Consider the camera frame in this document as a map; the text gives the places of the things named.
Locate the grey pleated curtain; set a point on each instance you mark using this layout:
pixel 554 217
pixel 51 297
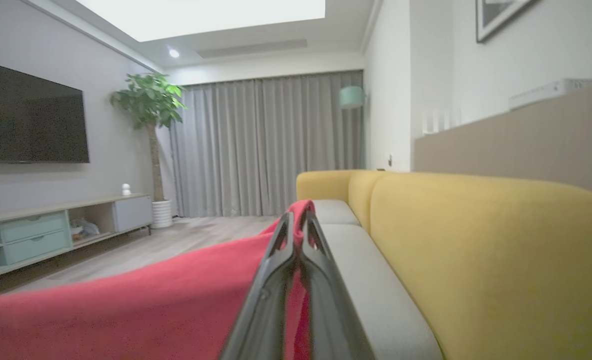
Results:
pixel 265 145

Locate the large grey sofa seat cushion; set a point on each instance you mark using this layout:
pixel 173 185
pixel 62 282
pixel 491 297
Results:
pixel 376 290

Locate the green leafy indoor tree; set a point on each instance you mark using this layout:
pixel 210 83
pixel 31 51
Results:
pixel 148 100

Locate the round ceiling spotlight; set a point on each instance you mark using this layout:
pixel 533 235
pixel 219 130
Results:
pixel 174 53

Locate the small white round device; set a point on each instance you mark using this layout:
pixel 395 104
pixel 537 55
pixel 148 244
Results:
pixel 126 190

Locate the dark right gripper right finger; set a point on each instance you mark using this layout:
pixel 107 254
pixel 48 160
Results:
pixel 331 315

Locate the grey clutter in cabinet shelf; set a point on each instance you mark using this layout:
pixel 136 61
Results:
pixel 85 229

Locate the yellow sofa with grey cushions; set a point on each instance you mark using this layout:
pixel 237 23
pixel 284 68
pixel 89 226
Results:
pixel 476 250

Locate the small grey sofa seat cushion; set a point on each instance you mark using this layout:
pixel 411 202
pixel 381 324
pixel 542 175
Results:
pixel 333 212

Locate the white ribbed plant pot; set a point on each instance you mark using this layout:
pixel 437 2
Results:
pixel 161 215

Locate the rectangular ceiling light panel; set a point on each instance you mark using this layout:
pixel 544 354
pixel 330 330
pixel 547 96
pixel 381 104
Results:
pixel 200 17

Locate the framed wall picture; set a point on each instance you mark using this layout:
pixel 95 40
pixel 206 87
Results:
pixel 496 20

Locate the wood and teal tv cabinet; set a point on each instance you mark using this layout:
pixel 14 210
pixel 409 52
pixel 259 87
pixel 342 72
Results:
pixel 35 237

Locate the black wall television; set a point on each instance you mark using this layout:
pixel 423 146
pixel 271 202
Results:
pixel 25 120

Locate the beige partition panel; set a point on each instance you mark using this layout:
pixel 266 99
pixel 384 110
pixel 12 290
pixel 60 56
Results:
pixel 526 145

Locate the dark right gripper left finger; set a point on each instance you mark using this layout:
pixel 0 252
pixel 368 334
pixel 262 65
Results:
pixel 265 310

